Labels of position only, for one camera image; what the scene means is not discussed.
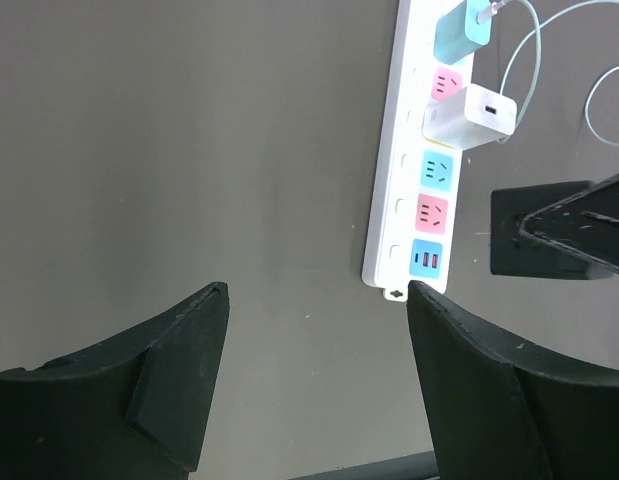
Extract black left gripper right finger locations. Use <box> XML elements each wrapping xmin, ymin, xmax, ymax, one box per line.
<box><xmin>407</xmin><ymin>281</ymin><xmax>619</xmax><ymax>479</ymax></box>

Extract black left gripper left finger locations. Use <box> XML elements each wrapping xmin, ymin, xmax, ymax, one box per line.
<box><xmin>0</xmin><ymin>282</ymin><xmax>229</xmax><ymax>479</ymax></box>

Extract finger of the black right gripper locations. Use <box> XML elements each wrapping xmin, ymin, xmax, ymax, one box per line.
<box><xmin>519</xmin><ymin>173</ymin><xmax>619</xmax><ymax>275</ymax></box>

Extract black cube power adapter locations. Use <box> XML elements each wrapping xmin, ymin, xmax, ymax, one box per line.
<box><xmin>490</xmin><ymin>181</ymin><xmax>612</xmax><ymax>280</ymax></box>

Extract white square charger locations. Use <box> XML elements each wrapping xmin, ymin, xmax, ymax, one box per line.
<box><xmin>422</xmin><ymin>83</ymin><xmax>518</xmax><ymax>150</ymax></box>

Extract white power strip coloured sockets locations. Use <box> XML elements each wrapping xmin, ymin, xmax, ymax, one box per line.
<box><xmin>362</xmin><ymin>1</ymin><xmax>474</xmax><ymax>302</ymax></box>

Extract teal charging cable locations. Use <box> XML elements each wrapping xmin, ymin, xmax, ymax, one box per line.
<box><xmin>481</xmin><ymin>0</ymin><xmax>619</xmax><ymax>149</ymax></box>

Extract teal USB charger plug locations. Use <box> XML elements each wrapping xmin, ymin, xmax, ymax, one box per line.
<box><xmin>434</xmin><ymin>0</ymin><xmax>492</xmax><ymax>65</ymax></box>

